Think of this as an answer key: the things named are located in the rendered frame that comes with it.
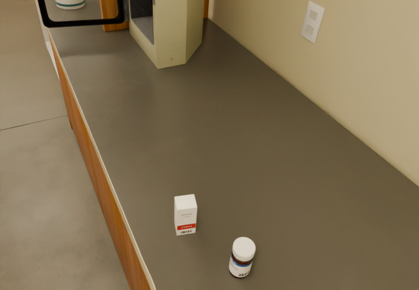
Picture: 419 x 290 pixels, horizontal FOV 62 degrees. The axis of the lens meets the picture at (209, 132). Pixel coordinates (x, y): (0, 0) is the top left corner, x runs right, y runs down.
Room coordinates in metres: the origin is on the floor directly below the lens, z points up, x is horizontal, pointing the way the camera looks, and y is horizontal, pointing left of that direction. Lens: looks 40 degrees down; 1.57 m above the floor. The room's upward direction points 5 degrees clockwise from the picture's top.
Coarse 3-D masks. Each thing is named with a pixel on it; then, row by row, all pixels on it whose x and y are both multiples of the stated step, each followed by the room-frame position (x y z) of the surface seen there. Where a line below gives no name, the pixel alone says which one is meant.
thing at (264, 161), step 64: (64, 64) 1.07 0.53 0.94; (128, 64) 1.11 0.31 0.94; (192, 64) 1.15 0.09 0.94; (256, 64) 1.19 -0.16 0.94; (128, 128) 0.75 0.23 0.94; (192, 128) 0.77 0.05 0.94; (256, 128) 0.80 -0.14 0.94; (320, 128) 0.83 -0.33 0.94; (128, 192) 0.52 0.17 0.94; (192, 192) 0.54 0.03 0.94; (256, 192) 0.55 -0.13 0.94; (320, 192) 0.57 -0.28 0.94; (384, 192) 0.59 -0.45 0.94; (192, 256) 0.37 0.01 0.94; (256, 256) 0.38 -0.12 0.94; (320, 256) 0.40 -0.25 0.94; (384, 256) 0.41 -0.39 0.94
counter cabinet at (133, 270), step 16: (64, 80) 1.49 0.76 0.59; (64, 96) 1.73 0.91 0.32; (80, 128) 1.23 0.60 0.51; (80, 144) 1.39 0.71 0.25; (96, 160) 0.93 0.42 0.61; (96, 176) 1.02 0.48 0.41; (96, 192) 1.15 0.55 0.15; (112, 208) 0.76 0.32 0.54; (112, 224) 0.83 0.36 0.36; (112, 240) 0.91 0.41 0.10; (128, 240) 0.59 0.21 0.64; (128, 256) 0.62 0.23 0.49; (128, 272) 0.66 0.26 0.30; (144, 288) 0.48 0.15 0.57
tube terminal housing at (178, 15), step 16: (128, 0) 1.34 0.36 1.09; (160, 0) 1.10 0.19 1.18; (176, 0) 1.13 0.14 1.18; (192, 0) 1.20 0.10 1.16; (160, 16) 1.10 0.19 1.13; (176, 16) 1.13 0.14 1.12; (192, 16) 1.21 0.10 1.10; (160, 32) 1.10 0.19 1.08; (176, 32) 1.13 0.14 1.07; (192, 32) 1.21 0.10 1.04; (144, 48) 1.21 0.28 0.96; (160, 48) 1.10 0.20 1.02; (176, 48) 1.13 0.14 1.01; (192, 48) 1.22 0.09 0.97; (160, 64) 1.10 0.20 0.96; (176, 64) 1.13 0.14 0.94
